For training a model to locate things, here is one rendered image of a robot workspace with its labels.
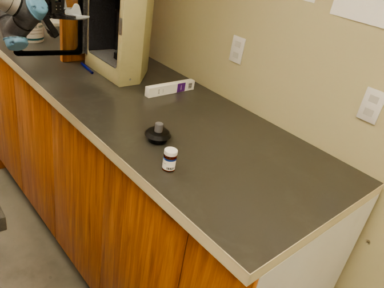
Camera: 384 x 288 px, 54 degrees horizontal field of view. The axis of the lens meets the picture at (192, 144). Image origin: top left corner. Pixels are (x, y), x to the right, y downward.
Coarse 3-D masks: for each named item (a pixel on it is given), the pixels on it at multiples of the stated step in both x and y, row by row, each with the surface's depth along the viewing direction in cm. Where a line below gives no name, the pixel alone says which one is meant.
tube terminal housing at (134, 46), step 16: (128, 0) 148; (144, 0) 153; (128, 16) 152; (144, 16) 157; (128, 32) 155; (144, 32) 160; (128, 48) 159; (144, 48) 167; (96, 64) 176; (128, 64) 163; (144, 64) 175; (112, 80) 168; (128, 80) 167
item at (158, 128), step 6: (156, 126) 125; (162, 126) 126; (150, 132) 126; (156, 132) 126; (162, 132) 127; (168, 132) 128; (150, 138) 124; (156, 138) 124; (162, 138) 125; (168, 138) 126; (156, 144) 126; (162, 144) 127
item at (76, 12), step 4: (76, 4) 145; (72, 8) 145; (76, 8) 145; (68, 12) 146; (72, 12) 146; (76, 12) 146; (80, 12) 146; (76, 16) 146; (80, 16) 147; (84, 16) 148; (88, 16) 148
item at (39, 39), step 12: (72, 0) 166; (60, 24) 168; (72, 24) 171; (36, 36) 165; (48, 36) 168; (60, 36) 171; (72, 36) 174; (36, 48) 168; (48, 48) 171; (60, 48) 173; (72, 48) 176
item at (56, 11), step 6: (48, 0) 141; (54, 0) 141; (60, 0) 143; (48, 6) 143; (54, 6) 142; (60, 6) 144; (48, 12) 143; (54, 12) 143; (60, 12) 146; (54, 18) 145
